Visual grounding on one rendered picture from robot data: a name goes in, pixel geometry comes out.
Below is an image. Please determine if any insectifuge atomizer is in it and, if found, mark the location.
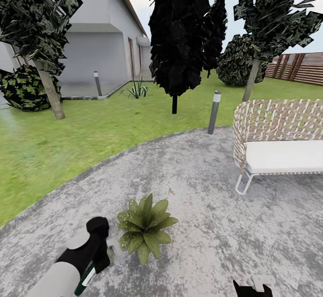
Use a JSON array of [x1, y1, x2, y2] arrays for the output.
[[74, 263, 96, 296]]

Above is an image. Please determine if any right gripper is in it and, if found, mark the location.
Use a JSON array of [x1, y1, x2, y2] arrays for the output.
[[233, 280, 272, 297]]

